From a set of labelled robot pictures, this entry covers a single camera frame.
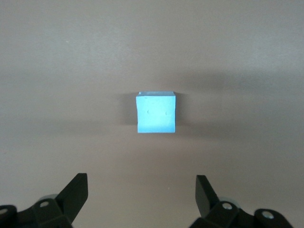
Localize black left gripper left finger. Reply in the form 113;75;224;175
0;173;89;228

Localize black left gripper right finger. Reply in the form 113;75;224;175
190;175;292;228

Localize blue foam block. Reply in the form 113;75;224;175
135;91;178;134

